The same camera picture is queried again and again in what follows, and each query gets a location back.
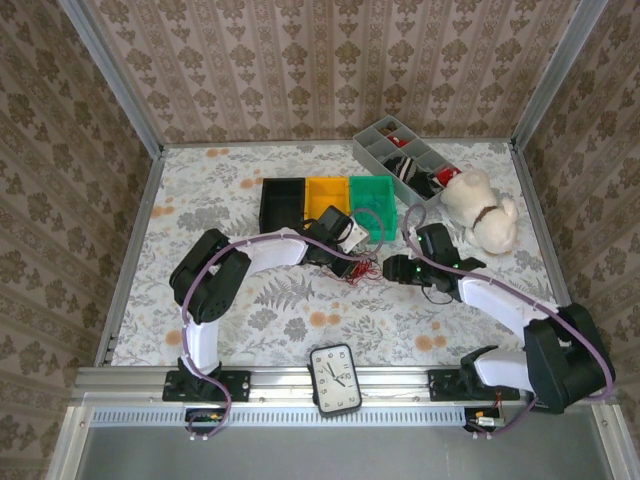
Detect black rectangular analog clock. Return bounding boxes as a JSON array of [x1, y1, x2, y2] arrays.
[[308, 343, 363, 419]]

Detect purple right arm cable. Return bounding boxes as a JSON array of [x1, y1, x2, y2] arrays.
[[403, 203, 617, 441]]

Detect black white striped sock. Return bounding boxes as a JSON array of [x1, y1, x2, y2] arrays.
[[382, 154, 439, 199]]

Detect grey compartment organizer box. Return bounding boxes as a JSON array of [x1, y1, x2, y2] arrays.
[[352, 117, 464, 206]]

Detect wide aluminium frame rail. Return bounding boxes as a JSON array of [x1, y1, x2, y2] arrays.
[[74, 367, 531, 402]]

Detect red cable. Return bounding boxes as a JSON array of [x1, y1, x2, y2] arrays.
[[333, 257, 384, 289]]

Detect black plastic bin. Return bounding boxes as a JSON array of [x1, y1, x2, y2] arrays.
[[258, 178, 307, 234]]

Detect thin black cable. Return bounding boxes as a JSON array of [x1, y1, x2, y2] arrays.
[[421, 282, 464, 307]]

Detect yellow plastic bin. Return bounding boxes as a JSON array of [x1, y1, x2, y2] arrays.
[[304, 175, 351, 224]]

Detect small controller board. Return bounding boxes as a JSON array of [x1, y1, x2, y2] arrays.
[[467, 407, 504, 431], [187, 409, 226, 426]]

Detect white plush dog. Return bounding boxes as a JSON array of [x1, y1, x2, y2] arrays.
[[439, 168, 519, 256]]

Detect aluminium frame post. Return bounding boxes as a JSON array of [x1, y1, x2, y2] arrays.
[[57, 0, 165, 154], [510, 0, 599, 149]]

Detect floral patterned table cover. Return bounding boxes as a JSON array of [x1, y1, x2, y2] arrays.
[[112, 142, 569, 369]]

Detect red sock with white pattern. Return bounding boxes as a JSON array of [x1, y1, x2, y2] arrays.
[[432, 167, 461, 189]]

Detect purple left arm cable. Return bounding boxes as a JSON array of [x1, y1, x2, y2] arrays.
[[180, 209, 389, 444]]

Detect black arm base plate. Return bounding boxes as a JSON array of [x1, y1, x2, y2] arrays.
[[428, 368, 521, 401], [164, 369, 252, 402]]

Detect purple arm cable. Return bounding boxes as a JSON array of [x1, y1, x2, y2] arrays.
[[180, 209, 389, 444], [403, 203, 617, 441]]

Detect green plastic bin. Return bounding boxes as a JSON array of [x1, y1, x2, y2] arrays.
[[348, 174, 400, 244]]

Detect slotted grey cable duct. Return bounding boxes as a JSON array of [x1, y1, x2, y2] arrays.
[[89, 405, 474, 427]]

